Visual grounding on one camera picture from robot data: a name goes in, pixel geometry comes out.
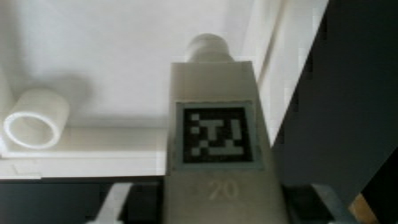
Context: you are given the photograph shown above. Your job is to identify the tan wooden object corner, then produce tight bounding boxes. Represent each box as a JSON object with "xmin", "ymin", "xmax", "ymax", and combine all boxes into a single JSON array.
[{"xmin": 348, "ymin": 195, "xmax": 380, "ymax": 224}]

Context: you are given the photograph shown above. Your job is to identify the white square tabletop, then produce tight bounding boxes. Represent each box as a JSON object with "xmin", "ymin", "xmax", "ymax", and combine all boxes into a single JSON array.
[{"xmin": 0, "ymin": 0, "xmax": 330, "ymax": 180}]

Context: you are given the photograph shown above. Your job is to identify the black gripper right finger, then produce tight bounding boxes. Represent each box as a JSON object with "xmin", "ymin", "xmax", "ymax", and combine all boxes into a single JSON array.
[{"xmin": 309, "ymin": 184, "xmax": 346, "ymax": 224}]

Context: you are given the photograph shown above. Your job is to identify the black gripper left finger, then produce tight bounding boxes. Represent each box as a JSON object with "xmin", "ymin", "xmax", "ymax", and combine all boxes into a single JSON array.
[{"xmin": 87, "ymin": 183, "xmax": 133, "ymax": 224}]

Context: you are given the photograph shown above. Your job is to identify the white leg with tag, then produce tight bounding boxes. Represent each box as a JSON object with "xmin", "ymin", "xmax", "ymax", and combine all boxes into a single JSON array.
[{"xmin": 163, "ymin": 34, "xmax": 289, "ymax": 224}]

